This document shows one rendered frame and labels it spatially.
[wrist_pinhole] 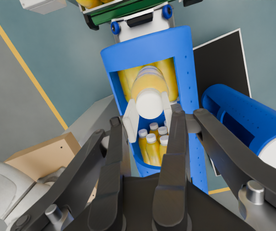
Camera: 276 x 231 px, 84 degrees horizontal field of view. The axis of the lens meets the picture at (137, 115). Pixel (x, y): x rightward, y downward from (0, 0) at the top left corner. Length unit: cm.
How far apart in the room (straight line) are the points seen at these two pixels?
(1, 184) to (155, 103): 66
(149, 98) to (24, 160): 83
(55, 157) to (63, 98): 122
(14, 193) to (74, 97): 133
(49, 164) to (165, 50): 74
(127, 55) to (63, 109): 170
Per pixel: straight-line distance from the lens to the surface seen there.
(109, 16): 77
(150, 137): 62
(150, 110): 22
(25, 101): 229
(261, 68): 196
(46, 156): 88
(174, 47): 43
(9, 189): 77
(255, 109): 107
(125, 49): 41
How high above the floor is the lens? 164
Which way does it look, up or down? 66 degrees down
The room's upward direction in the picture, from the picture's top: 168 degrees counter-clockwise
